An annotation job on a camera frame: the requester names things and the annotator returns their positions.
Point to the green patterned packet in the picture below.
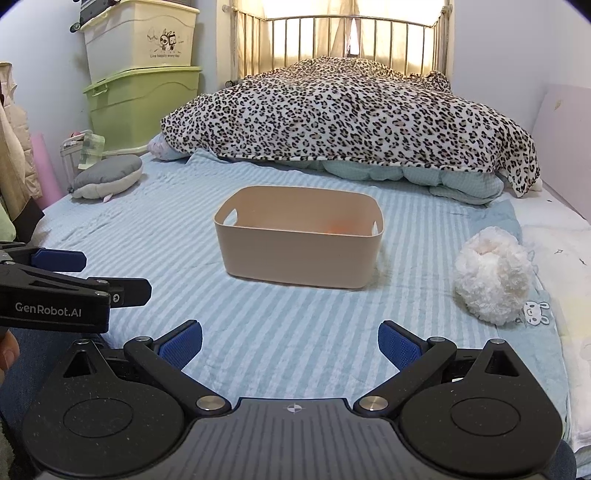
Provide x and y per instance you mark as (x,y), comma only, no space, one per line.
(92,150)

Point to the grey whale plush toy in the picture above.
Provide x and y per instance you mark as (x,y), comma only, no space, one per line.
(108,175)

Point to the light blue checked quilt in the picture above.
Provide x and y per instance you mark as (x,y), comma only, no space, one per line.
(461,184)

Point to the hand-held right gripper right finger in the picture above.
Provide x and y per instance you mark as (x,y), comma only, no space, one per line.
(399,346)

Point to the beige plastic storage basket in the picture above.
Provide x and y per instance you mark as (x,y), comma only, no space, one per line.
(295,258)

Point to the orange plush glove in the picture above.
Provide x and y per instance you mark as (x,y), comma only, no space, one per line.
(339,227)

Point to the person's right leg in jeans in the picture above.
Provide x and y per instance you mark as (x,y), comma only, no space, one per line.
(568,464)

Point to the leopard print blanket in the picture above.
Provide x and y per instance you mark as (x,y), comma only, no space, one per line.
(351,115)

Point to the white flower print pillow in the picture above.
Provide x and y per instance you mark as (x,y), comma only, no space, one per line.
(572,300)

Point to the green plastic storage box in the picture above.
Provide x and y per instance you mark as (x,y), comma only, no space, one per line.
(143,106)

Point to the blue striped bed sheet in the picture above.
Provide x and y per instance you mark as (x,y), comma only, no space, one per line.
(184,258)

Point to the beige hanging jacket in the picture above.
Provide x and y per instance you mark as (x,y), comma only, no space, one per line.
(14,138)

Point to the blue rabbit print cloth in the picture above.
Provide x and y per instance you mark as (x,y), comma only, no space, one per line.
(540,360)

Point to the pink rolled mat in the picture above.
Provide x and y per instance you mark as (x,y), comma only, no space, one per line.
(46,170)

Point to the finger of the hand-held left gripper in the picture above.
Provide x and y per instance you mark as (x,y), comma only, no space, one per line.
(60,261)
(131,291)

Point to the white fluffy plush toy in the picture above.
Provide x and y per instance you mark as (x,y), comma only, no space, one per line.
(491,281)

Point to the pale pink board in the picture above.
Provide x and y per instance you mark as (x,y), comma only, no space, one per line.
(563,147)

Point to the pale floral pillow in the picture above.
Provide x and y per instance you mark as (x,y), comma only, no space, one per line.
(161,147)

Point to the yellow curtain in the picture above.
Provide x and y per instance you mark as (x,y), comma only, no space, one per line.
(323,8)

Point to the person's left hand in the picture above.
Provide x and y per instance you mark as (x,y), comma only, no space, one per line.
(9,353)

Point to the black suitcase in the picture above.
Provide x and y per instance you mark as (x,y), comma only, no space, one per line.
(92,11)

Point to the cream plastic storage box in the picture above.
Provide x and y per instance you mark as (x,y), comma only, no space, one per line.
(138,41)

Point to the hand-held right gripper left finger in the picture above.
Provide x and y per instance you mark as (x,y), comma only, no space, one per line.
(180,346)

